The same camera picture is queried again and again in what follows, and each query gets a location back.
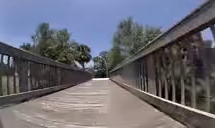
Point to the group of green trees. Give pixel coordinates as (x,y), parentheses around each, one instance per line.
(128,41)
(55,45)

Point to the grey wooden boardwalk deck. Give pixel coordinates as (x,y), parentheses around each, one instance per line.
(95,106)

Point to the weathered wooden railing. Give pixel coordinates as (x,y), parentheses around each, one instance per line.
(175,76)
(31,75)

